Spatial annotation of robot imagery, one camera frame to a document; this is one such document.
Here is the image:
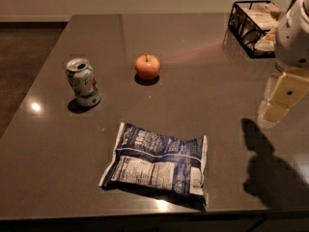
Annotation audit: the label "red yellow apple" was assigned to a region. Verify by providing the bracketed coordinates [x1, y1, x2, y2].
[135, 54, 160, 80]

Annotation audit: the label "blue chip bag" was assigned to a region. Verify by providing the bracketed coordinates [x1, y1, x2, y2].
[99, 123, 208, 200]

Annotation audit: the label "black wire basket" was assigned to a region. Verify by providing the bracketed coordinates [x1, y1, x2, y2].
[228, 0, 281, 59]

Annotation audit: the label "napkins in basket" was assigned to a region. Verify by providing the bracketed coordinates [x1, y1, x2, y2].
[241, 2, 281, 55]

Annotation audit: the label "green white soda can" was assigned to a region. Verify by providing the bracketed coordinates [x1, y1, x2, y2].
[66, 58, 100, 107]

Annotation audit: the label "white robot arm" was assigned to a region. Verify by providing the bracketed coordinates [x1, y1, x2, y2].
[258, 0, 309, 129]

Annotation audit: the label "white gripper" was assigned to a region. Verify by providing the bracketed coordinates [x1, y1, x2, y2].
[257, 0, 309, 129]

